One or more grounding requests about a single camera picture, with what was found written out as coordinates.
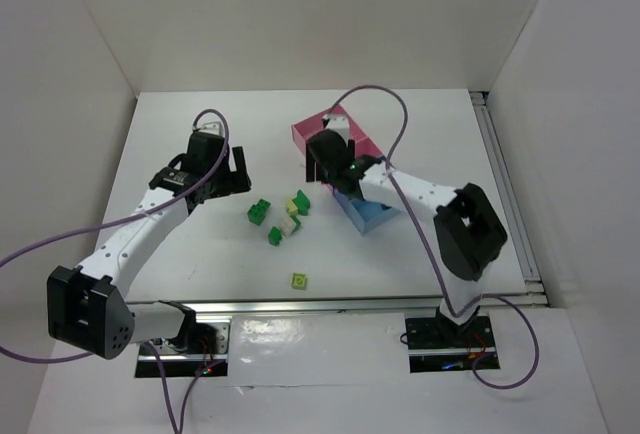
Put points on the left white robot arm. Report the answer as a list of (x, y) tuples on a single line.
[(86, 305)]

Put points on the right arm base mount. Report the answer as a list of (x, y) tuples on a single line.
[(429, 350)]

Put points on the pale yellow curved lego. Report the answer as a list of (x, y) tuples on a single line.
[(291, 208)]

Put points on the white lego brick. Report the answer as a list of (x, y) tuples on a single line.
[(287, 226)]

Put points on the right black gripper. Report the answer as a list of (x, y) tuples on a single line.
[(320, 172)]

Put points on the green curved lego top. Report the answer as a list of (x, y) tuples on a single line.
[(301, 199)]

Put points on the green stepped lego block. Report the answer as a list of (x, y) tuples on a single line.
[(258, 211)]

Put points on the aluminium rail right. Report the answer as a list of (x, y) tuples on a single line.
[(520, 239)]

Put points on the small pink bin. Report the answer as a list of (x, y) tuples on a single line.
[(363, 144)]

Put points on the aluminium rail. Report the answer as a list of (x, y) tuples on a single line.
[(520, 239), (227, 309)]

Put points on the lime square lego front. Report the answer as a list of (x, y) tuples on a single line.
[(299, 281)]

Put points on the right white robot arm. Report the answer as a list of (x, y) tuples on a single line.
[(459, 228)]

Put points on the green lego plate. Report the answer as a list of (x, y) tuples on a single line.
[(313, 172)]

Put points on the light blue bin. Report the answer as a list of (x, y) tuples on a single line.
[(367, 216)]

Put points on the aluminium rail front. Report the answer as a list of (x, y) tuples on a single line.
[(227, 309)]

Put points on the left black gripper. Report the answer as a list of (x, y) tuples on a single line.
[(228, 182)]

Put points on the green lego on white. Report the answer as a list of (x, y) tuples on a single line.
[(297, 222)]

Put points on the large pink bin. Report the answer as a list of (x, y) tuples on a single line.
[(308, 127)]

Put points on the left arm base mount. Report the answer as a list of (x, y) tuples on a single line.
[(206, 355)]

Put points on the small green curved lego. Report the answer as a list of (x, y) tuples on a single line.
[(274, 236)]

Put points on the purple bin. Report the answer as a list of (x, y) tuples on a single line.
[(345, 199)]

